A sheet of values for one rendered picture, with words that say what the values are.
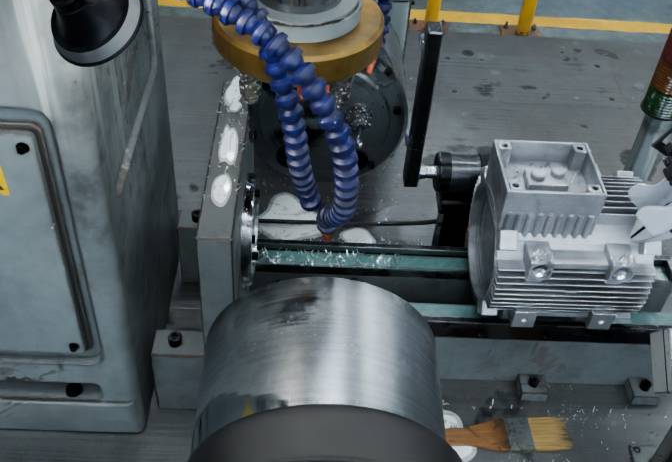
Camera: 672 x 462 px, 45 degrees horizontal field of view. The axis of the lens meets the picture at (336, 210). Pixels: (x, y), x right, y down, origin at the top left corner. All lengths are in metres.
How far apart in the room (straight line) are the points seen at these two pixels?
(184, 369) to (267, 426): 0.61
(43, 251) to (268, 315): 0.24
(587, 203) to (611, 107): 0.82
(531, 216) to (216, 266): 0.38
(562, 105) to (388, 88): 0.67
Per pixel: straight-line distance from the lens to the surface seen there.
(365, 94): 1.17
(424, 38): 1.04
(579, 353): 1.18
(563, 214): 1.00
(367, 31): 0.84
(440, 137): 1.60
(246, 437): 0.47
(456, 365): 1.17
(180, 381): 1.09
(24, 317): 0.96
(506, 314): 1.11
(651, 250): 1.05
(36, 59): 0.72
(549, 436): 1.17
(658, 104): 1.36
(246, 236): 0.98
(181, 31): 1.89
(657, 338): 0.99
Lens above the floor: 1.75
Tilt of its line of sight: 43 degrees down
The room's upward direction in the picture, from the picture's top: 5 degrees clockwise
